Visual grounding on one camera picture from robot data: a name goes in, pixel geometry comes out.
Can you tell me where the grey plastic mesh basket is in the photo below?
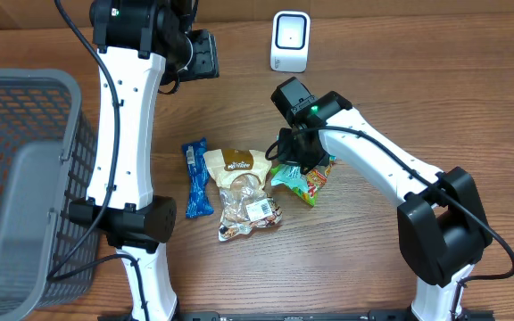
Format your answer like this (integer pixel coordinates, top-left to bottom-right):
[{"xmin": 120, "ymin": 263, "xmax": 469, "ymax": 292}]
[{"xmin": 0, "ymin": 69, "xmax": 99, "ymax": 320}]

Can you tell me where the beige brown snack bag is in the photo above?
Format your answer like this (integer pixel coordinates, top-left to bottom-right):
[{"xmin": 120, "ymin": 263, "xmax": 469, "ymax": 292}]
[{"xmin": 203, "ymin": 149, "xmax": 282, "ymax": 242}]

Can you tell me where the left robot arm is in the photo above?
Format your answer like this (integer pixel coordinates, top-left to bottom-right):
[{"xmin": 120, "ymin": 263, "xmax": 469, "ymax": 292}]
[{"xmin": 69, "ymin": 0, "xmax": 219, "ymax": 320}]

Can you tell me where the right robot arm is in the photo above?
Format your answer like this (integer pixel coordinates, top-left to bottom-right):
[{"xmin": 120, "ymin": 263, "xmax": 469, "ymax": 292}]
[{"xmin": 271, "ymin": 78, "xmax": 493, "ymax": 320}]

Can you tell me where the teal tissue wipes pack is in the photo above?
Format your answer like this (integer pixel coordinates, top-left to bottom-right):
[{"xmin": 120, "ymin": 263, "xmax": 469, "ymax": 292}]
[{"xmin": 270, "ymin": 164, "xmax": 308, "ymax": 191}]

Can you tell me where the blue snack wrapper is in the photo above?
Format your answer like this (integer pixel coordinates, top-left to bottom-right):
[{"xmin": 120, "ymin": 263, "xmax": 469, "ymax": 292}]
[{"xmin": 182, "ymin": 137, "xmax": 214, "ymax": 218}]

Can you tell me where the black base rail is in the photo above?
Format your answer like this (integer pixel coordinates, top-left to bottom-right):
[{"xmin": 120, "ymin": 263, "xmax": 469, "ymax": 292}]
[{"xmin": 97, "ymin": 309, "xmax": 495, "ymax": 321}]

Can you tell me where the white barcode scanner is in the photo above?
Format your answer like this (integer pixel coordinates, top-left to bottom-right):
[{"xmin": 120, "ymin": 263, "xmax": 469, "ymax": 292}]
[{"xmin": 270, "ymin": 11, "xmax": 311, "ymax": 73}]

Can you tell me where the green Haribo candy bag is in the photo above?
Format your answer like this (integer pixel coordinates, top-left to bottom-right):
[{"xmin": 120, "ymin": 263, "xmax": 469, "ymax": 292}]
[{"xmin": 290, "ymin": 156, "xmax": 336, "ymax": 207}]

